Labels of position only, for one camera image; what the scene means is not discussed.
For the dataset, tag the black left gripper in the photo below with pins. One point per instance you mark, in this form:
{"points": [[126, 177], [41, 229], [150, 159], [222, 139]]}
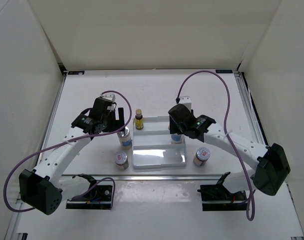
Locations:
{"points": [[116, 124]]}

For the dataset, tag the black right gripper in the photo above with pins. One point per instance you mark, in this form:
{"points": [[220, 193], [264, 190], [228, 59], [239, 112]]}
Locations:
{"points": [[173, 127]]}

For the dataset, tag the tall silver-lid salt jar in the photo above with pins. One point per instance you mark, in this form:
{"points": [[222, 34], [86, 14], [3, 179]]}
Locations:
{"points": [[125, 138], [177, 138]]}

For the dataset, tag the yellow-label sauce bottle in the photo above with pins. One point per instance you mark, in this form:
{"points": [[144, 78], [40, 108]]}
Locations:
{"points": [[139, 125]]}

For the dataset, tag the short spice jar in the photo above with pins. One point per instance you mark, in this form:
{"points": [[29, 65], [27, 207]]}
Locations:
{"points": [[121, 160], [201, 156]]}

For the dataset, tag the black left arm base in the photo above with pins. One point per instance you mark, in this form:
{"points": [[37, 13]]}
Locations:
{"points": [[100, 196]]}

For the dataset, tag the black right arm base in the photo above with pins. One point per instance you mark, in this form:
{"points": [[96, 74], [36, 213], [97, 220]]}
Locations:
{"points": [[216, 198]]}

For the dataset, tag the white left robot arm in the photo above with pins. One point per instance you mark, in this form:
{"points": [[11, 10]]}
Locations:
{"points": [[42, 187]]}

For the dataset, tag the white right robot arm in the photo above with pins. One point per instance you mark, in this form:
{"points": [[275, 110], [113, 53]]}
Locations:
{"points": [[269, 163]]}

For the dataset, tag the white tiered organizer tray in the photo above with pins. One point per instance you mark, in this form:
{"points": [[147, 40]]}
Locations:
{"points": [[152, 148]]}

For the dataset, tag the left blue label sticker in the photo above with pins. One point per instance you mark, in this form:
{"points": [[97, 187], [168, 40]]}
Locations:
{"points": [[76, 73]]}

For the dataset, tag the blue label sticker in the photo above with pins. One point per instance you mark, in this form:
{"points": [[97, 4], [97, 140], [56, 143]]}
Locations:
{"points": [[76, 73], [224, 71]]}

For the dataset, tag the right blue label sticker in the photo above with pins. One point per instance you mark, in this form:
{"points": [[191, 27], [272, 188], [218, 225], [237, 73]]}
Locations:
{"points": [[224, 71]]}

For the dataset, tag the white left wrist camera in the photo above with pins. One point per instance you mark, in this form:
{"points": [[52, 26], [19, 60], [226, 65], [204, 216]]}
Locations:
{"points": [[109, 96]]}

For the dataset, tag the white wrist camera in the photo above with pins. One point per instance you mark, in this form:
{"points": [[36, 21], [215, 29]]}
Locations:
{"points": [[186, 101], [109, 96]]}

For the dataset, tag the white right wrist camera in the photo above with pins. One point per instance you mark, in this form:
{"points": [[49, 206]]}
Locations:
{"points": [[186, 101]]}

